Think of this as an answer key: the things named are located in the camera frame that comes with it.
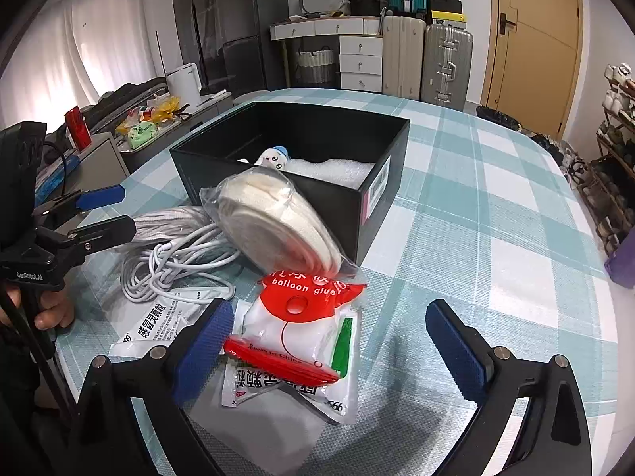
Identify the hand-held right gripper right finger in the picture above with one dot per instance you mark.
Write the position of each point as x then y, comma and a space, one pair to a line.
454, 352

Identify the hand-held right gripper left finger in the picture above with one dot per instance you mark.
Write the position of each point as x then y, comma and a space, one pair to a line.
206, 352

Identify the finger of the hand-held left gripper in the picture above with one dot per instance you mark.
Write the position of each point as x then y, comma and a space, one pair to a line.
101, 196
109, 232

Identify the white medicine sachet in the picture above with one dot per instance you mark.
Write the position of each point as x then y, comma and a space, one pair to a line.
253, 389
158, 317

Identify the red plastic packet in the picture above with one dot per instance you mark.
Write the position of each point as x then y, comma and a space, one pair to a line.
278, 359

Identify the black cardboard box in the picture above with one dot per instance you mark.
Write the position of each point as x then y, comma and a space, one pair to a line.
322, 208

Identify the person's left hand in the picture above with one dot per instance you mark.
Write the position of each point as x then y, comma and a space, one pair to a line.
55, 313

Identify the light grey cabinet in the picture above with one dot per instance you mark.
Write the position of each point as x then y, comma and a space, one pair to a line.
99, 163

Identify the green snack packet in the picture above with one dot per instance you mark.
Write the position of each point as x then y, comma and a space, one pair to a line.
141, 136

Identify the yellow plastic bag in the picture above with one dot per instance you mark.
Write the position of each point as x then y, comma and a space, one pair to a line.
168, 105

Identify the grey side table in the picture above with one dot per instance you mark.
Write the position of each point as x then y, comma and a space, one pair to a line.
198, 116

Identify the white curtain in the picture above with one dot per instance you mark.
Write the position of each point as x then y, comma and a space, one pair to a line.
74, 44

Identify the small white doll blue cap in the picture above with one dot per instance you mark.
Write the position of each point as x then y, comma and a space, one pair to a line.
273, 156

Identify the purple bag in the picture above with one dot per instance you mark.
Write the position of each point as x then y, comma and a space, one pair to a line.
622, 267

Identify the black wardrobe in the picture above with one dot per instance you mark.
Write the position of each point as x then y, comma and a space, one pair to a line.
191, 25

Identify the white foam sheet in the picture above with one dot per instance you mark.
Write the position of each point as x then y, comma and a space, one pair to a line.
337, 171

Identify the grey refrigerator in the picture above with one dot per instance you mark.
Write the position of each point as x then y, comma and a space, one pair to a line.
248, 34

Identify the row of shoes on floor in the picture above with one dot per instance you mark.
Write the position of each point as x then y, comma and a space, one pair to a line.
550, 144

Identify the grey white laundry basket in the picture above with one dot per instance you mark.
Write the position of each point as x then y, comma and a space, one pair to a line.
313, 67

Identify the wooden shoe rack with shoes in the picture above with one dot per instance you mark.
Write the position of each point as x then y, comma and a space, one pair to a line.
615, 158

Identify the silver suitcase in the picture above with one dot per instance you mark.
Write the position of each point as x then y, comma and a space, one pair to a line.
446, 64

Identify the white desk with drawers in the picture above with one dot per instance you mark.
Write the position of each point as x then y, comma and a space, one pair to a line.
359, 54

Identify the beige suitcase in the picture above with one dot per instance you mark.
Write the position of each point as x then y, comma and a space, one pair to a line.
403, 57

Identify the wooden door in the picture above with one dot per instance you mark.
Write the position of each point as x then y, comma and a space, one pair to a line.
536, 34

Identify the yellow black shoe box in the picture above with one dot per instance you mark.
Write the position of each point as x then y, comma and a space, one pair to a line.
447, 19

